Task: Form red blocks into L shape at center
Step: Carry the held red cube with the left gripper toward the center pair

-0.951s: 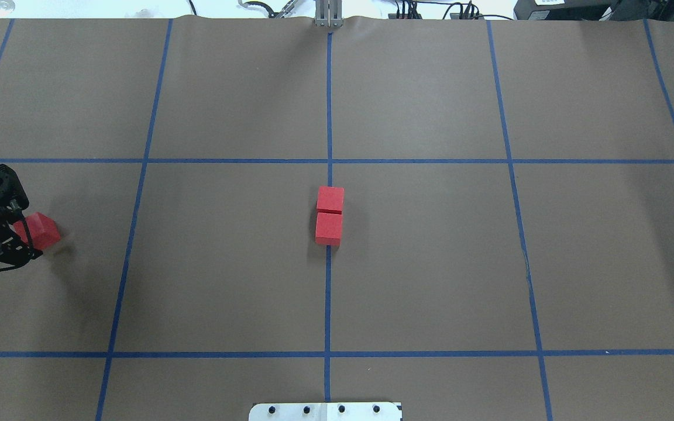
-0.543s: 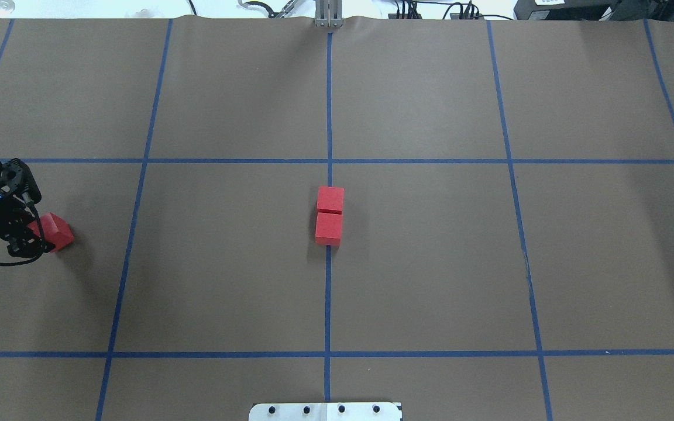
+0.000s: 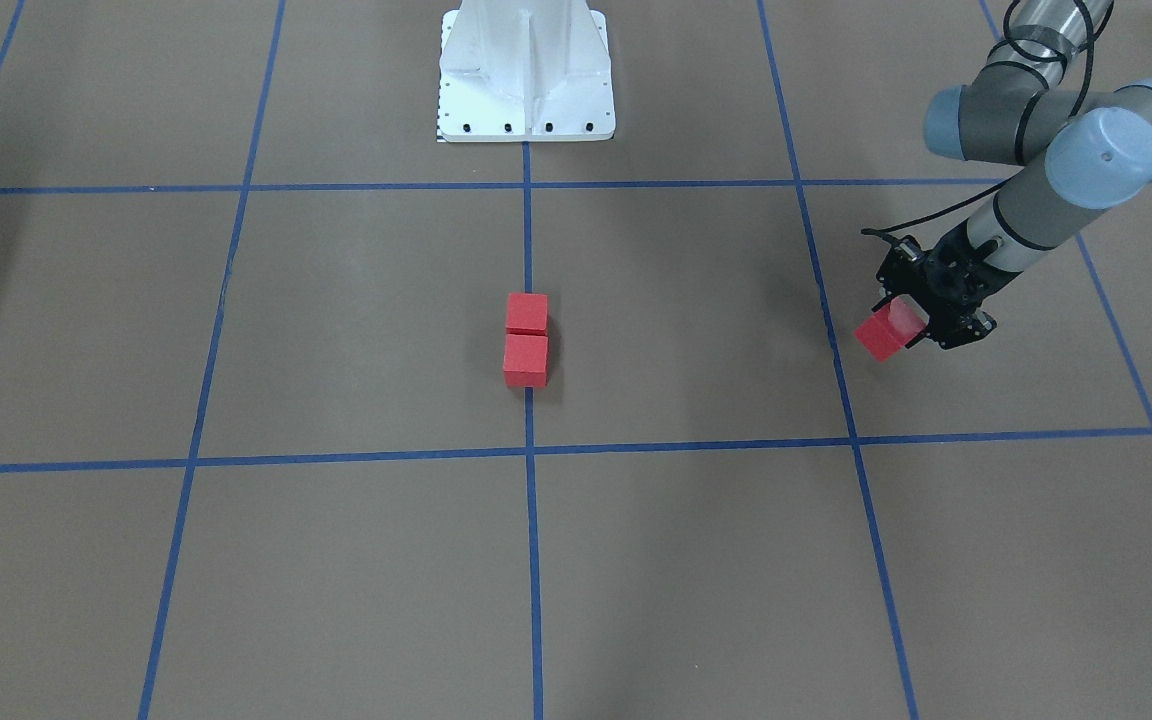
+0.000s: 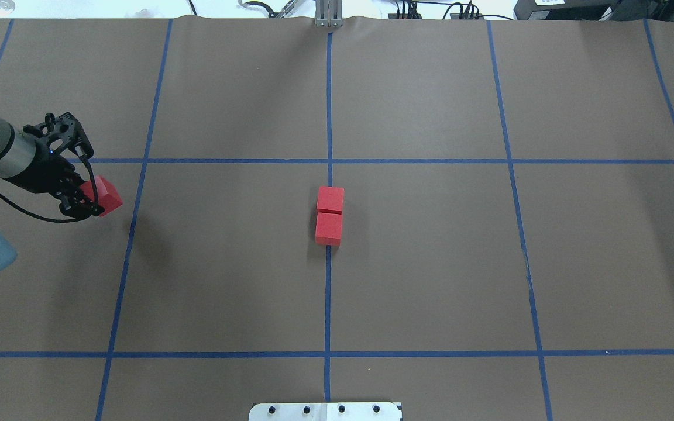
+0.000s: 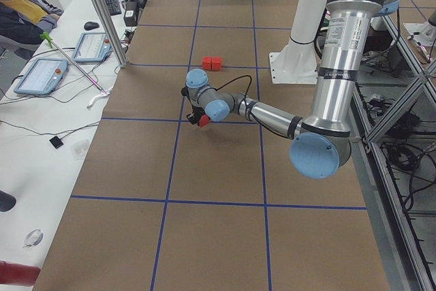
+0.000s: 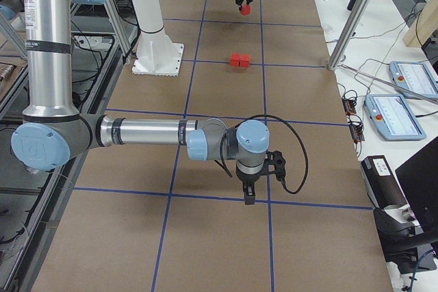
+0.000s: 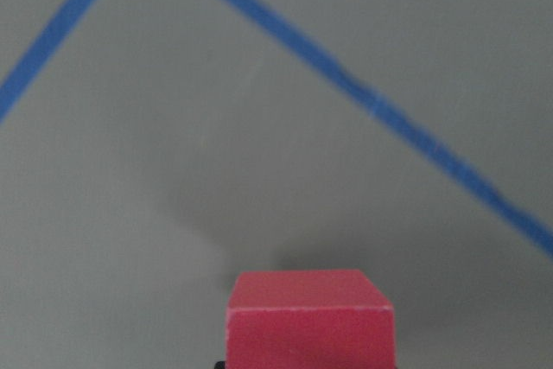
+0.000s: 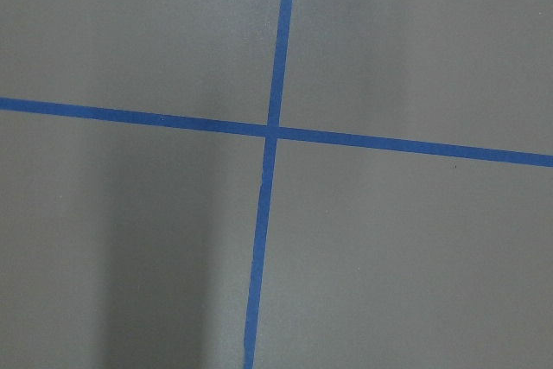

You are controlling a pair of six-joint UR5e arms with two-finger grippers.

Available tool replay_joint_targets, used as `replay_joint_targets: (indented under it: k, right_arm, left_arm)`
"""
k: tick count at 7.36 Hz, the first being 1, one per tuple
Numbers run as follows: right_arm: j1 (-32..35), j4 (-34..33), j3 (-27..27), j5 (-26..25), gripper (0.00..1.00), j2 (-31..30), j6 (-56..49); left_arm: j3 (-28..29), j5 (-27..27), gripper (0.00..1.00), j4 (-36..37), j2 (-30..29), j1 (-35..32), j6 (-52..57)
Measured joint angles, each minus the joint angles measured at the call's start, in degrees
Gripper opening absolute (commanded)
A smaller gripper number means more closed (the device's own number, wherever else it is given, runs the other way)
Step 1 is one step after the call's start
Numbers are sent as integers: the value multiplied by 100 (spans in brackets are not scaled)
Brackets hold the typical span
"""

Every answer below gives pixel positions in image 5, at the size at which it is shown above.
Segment blue teach pendant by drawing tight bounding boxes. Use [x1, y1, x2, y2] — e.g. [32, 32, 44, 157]
[72, 32, 112, 63]
[14, 59, 69, 95]

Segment black keyboard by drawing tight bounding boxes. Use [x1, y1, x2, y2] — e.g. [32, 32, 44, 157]
[99, 0, 123, 16]

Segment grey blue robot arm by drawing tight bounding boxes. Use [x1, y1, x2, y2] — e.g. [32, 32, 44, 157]
[181, 0, 399, 179]

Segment white pedestal column base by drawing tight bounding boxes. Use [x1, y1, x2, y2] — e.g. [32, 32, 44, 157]
[269, 0, 326, 85]

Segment metal rod with green clip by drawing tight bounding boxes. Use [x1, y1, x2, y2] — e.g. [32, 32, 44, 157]
[40, 32, 110, 95]

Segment seated person in jacket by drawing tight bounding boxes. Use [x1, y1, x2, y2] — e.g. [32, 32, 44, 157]
[1, 0, 63, 60]

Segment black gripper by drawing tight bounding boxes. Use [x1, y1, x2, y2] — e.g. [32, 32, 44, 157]
[187, 104, 206, 126]

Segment near blue teach pendant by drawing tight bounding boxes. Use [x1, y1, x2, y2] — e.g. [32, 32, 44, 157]
[14, 59, 69, 95]

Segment small black square device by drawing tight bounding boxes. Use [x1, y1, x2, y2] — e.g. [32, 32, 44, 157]
[49, 136, 64, 149]

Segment aluminium frame post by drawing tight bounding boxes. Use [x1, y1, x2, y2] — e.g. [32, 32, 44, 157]
[91, 0, 127, 68]

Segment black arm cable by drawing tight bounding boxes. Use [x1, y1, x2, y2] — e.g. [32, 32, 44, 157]
[214, 75, 260, 123]

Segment far blue teach pendant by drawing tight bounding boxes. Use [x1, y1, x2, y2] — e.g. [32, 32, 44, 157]
[72, 32, 112, 63]

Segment red object at edge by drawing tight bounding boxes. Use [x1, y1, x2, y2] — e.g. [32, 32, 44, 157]
[1, 261, 41, 286]

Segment black power adapter box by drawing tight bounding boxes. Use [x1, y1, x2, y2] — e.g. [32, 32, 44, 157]
[123, 1, 138, 27]

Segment red cube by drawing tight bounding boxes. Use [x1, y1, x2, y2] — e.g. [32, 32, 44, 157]
[202, 56, 212, 70]
[198, 114, 211, 127]

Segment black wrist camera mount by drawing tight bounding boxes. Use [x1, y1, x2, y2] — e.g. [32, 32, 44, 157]
[181, 87, 190, 100]

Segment black computer mouse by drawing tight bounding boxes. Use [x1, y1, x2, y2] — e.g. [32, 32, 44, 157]
[83, 21, 99, 31]

